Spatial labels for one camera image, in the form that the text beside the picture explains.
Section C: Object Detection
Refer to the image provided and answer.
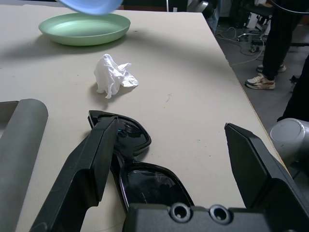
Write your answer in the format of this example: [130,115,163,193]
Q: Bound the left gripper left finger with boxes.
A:
[30,116,118,232]

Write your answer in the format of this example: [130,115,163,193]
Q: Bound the grey glasses case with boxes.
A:
[0,98,49,232]

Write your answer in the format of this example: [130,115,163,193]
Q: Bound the blue plate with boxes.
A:
[56,0,124,16]

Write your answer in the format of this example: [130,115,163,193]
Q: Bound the green plate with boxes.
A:
[38,12,131,46]

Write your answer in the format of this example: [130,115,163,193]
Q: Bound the white floor cable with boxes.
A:
[216,26,266,66]

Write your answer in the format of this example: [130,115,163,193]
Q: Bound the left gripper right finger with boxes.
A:
[224,122,309,232]

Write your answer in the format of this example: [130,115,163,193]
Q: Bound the white tissue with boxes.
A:
[93,54,140,100]

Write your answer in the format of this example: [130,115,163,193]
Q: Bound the bystander in black trousers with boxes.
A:
[277,55,309,123]
[245,0,305,90]

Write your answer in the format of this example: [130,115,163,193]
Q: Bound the black sunglasses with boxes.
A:
[87,110,195,215]

